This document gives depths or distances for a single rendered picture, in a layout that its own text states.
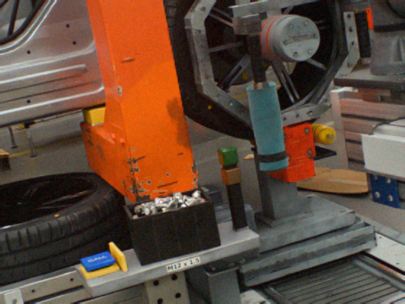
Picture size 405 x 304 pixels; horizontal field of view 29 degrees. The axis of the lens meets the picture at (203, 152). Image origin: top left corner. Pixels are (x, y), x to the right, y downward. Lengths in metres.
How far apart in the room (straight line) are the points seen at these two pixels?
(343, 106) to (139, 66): 0.53
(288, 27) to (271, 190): 0.62
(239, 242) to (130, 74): 0.49
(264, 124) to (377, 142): 0.83
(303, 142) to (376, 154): 0.98
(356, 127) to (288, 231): 0.90
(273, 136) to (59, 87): 0.67
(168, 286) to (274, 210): 0.85
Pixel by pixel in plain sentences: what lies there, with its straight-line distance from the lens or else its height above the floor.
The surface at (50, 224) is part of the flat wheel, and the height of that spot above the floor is 0.50.
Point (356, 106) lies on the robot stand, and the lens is 1.75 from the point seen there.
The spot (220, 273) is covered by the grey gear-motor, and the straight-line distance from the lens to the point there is 2.34.
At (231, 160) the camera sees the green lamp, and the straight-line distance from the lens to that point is 1.92.
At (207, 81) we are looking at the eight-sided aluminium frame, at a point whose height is 0.77.
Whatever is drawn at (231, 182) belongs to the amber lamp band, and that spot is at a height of 0.58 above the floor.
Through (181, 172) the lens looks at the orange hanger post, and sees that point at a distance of 2.04.
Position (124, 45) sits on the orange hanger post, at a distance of 1.97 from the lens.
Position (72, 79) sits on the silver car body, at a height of 0.84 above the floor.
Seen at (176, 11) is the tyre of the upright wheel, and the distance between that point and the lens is 2.40.
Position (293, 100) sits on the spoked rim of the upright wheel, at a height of 0.63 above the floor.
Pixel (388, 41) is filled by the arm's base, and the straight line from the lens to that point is 1.63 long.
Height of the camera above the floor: 1.08
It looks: 13 degrees down
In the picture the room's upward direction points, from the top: 10 degrees counter-clockwise
